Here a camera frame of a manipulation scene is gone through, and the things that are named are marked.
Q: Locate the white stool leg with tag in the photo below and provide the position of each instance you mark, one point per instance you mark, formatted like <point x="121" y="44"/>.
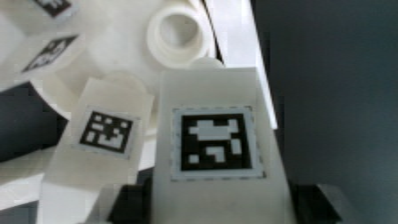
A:
<point x="41" y="38"/>

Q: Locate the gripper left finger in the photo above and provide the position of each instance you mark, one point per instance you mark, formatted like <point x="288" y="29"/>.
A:
<point x="122" y="205"/>

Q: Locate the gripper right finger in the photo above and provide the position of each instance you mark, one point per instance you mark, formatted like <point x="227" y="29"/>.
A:
<point x="321" y="206"/>

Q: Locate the white front rail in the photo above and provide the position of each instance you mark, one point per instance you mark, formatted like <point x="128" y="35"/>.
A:
<point x="21" y="175"/>

